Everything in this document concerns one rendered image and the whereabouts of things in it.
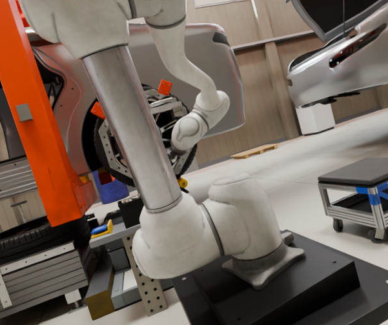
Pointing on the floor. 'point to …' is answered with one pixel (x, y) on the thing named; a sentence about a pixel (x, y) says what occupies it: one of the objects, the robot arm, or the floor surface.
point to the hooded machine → (316, 119)
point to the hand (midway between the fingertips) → (173, 157)
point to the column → (146, 284)
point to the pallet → (255, 151)
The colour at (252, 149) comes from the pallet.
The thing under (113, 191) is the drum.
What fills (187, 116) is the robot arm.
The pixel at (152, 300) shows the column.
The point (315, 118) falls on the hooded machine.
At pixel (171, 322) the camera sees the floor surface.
